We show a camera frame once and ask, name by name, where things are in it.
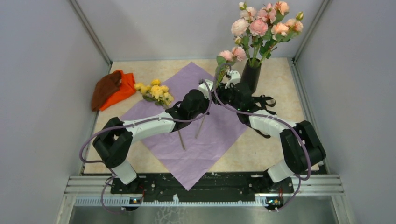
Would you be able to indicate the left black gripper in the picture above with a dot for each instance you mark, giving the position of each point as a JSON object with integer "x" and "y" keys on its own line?
{"x": 207, "y": 102}

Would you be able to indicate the aluminium front rail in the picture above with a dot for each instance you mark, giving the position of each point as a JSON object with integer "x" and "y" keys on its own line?
{"x": 95, "y": 191}

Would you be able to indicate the pink flower stem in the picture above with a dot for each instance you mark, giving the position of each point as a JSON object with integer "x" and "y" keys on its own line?
{"x": 243, "y": 37}
{"x": 260, "y": 26}
{"x": 280, "y": 31}

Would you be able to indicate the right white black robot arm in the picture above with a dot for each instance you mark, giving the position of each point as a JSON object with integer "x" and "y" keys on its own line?
{"x": 300, "y": 143}

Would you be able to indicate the purple wrapping paper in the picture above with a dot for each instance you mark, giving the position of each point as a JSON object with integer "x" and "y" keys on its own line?
{"x": 219, "y": 132}

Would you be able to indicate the aluminium corner frame post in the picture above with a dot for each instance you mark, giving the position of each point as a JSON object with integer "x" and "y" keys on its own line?
{"x": 90, "y": 31}

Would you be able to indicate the black vase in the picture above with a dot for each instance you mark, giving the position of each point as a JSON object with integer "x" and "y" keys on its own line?
{"x": 251, "y": 73}

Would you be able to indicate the brown cloth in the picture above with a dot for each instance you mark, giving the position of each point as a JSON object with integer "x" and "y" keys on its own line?
{"x": 104, "y": 89}

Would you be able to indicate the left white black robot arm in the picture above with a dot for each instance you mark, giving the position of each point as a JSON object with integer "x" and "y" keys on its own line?
{"x": 113, "y": 142}

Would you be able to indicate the yellow rose bunch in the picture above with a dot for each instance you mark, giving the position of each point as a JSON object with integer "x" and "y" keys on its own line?
{"x": 155, "y": 92}

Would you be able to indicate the black ribbon with gold lettering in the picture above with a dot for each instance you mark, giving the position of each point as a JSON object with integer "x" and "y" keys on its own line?
{"x": 264, "y": 101}

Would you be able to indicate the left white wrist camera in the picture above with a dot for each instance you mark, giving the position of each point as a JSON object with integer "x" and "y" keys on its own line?
{"x": 206, "y": 87}

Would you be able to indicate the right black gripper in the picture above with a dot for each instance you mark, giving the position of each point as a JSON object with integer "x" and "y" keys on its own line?
{"x": 221, "y": 90}

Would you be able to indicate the peach flower stem in vase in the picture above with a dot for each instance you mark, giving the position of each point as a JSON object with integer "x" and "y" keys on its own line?
{"x": 268, "y": 30}

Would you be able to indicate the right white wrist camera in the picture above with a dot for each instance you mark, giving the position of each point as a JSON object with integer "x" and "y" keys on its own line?
{"x": 233, "y": 77}

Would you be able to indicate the orange cloth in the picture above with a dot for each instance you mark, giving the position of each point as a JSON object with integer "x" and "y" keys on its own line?
{"x": 125, "y": 89}

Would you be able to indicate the pink and white flower bunch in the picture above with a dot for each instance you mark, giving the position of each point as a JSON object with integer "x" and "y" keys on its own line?
{"x": 229, "y": 58}

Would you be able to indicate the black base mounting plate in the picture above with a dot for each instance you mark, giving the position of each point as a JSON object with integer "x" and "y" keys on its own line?
{"x": 185, "y": 185}

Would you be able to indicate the right aluminium frame post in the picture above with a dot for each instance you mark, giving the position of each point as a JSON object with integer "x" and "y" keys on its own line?
{"x": 323, "y": 7}

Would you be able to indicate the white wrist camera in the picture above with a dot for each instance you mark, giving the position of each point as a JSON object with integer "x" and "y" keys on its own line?
{"x": 206, "y": 87}
{"x": 233, "y": 77}

